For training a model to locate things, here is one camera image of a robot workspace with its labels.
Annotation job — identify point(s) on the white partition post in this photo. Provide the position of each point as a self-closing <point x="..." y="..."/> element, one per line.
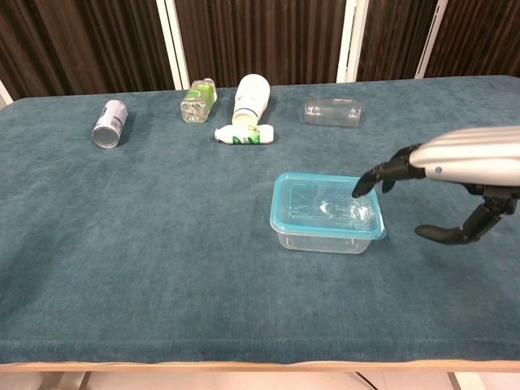
<point x="4" y="94"/>
<point x="431" y="36"/>
<point x="172" y="40"/>
<point x="350" y="40"/>

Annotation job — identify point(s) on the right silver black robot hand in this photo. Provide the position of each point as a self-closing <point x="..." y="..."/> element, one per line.
<point x="471" y="158"/>

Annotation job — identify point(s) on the clear bottle green label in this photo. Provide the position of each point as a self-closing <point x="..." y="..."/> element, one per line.
<point x="198" y="101"/>

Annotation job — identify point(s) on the dark brown pleated curtain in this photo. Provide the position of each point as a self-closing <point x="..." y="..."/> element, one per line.
<point x="260" y="40"/>
<point x="483" y="36"/>
<point x="81" y="44"/>
<point x="394" y="38"/>

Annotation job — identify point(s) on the teal velvet tablecloth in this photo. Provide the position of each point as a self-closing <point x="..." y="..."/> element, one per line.
<point x="162" y="243"/>

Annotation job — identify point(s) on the silver drink can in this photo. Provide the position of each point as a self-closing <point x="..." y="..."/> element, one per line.
<point x="110" y="122"/>

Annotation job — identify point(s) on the clear plastic container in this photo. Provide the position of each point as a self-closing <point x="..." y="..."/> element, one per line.
<point x="317" y="244"/>

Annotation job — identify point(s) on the blue translucent plastic lid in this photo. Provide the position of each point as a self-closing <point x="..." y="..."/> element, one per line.
<point x="304" y="199"/>

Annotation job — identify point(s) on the white paper cup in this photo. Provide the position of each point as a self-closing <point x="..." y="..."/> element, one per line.
<point x="251" y="97"/>

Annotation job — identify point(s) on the small white yogurt bottle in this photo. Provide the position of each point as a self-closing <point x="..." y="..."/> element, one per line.
<point x="243" y="135"/>

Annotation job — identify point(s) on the clear plastic jar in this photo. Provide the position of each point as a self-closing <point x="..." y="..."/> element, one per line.
<point x="331" y="112"/>

